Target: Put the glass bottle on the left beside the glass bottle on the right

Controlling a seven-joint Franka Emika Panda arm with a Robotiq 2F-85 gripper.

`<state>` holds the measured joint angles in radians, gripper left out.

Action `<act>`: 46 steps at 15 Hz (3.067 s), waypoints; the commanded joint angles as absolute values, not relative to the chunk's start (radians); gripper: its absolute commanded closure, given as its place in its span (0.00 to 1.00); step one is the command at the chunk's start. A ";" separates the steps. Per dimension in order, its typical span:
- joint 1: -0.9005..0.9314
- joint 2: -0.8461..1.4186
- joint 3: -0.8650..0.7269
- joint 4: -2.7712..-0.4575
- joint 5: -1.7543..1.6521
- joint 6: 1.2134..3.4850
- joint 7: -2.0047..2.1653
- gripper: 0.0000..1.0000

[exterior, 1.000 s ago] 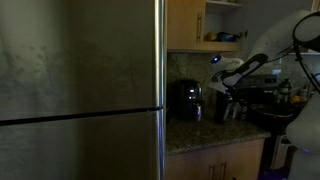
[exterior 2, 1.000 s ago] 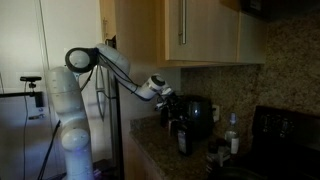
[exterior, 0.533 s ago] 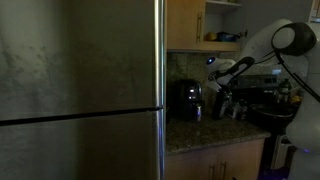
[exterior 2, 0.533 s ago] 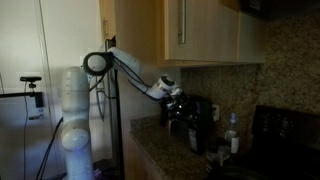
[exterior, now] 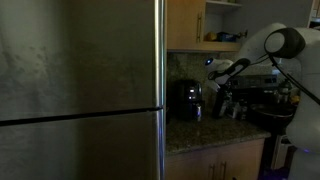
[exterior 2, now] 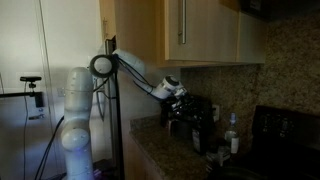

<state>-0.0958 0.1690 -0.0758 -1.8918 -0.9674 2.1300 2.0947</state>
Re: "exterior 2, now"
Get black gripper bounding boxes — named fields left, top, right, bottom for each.
left=165, top=90, right=202, bottom=118

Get dark glass bottle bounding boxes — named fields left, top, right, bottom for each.
left=191, top=113, right=209, bottom=156

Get clear glass bottle blue cap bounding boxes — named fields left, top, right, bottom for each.
left=224, top=112, right=240, bottom=155

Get black countertop appliance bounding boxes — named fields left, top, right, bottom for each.
left=159, top=94, right=215, bottom=141

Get small boxes and jars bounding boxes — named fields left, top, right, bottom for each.
left=205, top=138, right=232, bottom=168

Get wooden upper cabinet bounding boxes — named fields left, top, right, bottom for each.
left=99, top=0, right=268, bottom=69

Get wooden cabinet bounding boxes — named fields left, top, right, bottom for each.
left=99, top=0, right=268, bottom=69
left=123, top=133, right=165, bottom=180

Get wooden lower cabinet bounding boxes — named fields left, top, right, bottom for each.
left=123, top=133, right=165, bottom=180

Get stainless steel refrigerator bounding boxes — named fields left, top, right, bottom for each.
left=94, top=34, right=125, bottom=180

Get black stove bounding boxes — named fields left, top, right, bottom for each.
left=229, top=105, right=320, bottom=180

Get dark microwave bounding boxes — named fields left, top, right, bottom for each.
left=239, top=0, right=320, bottom=23

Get white wall outlet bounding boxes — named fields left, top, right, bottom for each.
left=212, top=104, right=221, bottom=123

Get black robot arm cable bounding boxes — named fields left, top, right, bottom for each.
left=114, top=56, right=161, bottom=100

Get metal cabinet door handle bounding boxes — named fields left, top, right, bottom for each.
left=177, top=0, right=188, bottom=46

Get metal refrigerator handle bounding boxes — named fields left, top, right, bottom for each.
left=95, top=77, right=108, bottom=122

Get black hanging cable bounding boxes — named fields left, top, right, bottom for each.
left=22, top=81, right=65, bottom=180

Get black camera on stand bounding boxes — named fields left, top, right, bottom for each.
left=19, top=75, right=43, bottom=84

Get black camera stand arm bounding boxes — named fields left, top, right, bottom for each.
left=0, top=82, right=46, bottom=121

